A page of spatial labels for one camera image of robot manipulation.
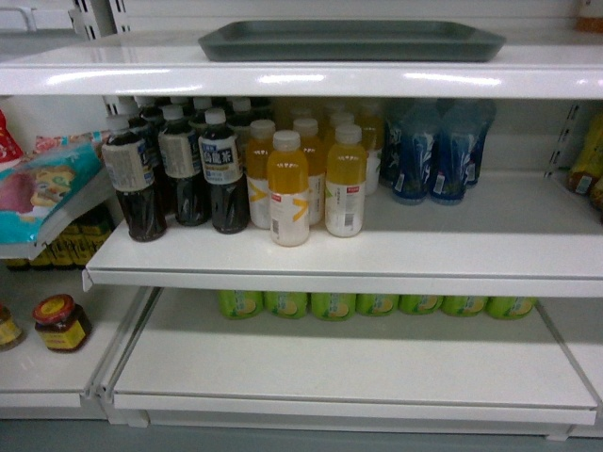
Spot grey rectangular serving tray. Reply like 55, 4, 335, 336
198, 20, 506, 62

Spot orange juice bottle front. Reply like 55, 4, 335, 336
267, 130, 310, 247

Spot orange juice bottle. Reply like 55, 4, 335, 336
246, 120, 276, 230
325, 124, 367, 237
267, 130, 310, 247
293, 118, 326, 226

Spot orange juice bottle right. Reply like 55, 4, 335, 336
325, 124, 367, 237

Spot green can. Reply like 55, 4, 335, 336
264, 291, 310, 319
310, 292, 356, 321
399, 295, 444, 315
355, 294, 399, 316
218, 289, 264, 319
440, 296, 488, 317
485, 297, 538, 320

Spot orange juice bottle rear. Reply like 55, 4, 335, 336
293, 118, 326, 226

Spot orange juice bottle left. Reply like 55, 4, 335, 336
246, 120, 276, 230

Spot dark oolong tea bottle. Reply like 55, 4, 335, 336
199, 107, 250, 234

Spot blue drink pouch left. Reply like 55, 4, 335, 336
380, 99, 441, 205

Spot dark tea bottle front middle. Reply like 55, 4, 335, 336
158, 105, 211, 226

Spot dark tea bottle front left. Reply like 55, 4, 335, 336
101, 115, 167, 242

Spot left tilted white shelf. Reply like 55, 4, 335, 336
1, 169, 114, 260

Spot white middle shelf board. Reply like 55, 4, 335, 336
82, 171, 602, 299

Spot yellow label dark jars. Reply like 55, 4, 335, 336
1, 203, 114, 271

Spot red lid sauce jar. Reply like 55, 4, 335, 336
32, 294, 92, 353

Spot yellow snack packet right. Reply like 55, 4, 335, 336
566, 112, 602, 211

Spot red snack bag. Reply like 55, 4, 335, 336
0, 111, 24, 168

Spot white top shelf board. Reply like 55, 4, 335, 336
1, 29, 602, 100

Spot sauce jar at edge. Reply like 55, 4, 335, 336
0, 304, 25, 351

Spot orange bottle top right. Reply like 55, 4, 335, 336
574, 0, 603, 34

